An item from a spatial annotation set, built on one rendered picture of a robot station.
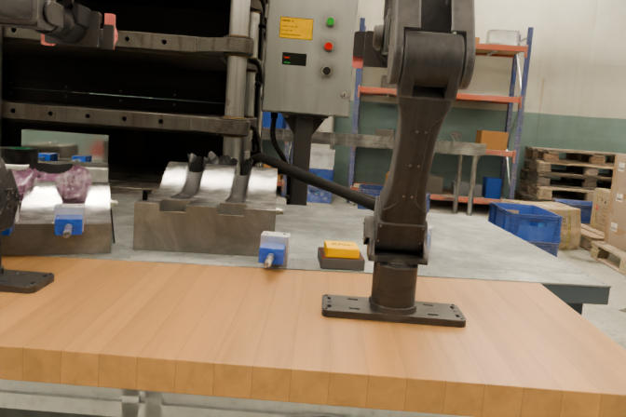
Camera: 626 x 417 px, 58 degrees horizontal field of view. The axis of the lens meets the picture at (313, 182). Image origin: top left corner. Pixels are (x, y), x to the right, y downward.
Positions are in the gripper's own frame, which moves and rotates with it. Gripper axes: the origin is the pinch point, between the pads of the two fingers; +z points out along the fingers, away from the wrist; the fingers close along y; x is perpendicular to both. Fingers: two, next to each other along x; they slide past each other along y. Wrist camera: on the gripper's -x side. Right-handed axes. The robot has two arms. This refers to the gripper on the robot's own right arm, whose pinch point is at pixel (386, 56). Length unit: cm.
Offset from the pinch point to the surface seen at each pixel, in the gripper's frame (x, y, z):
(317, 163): 64, 16, 563
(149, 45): -6, 68, 64
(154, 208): 32, 42, -14
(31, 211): 35, 65, -14
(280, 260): 38.1, 17.2, -22.0
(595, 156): 31, -308, 548
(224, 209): 32.5, 29.4, -8.6
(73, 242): 38, 54, -21
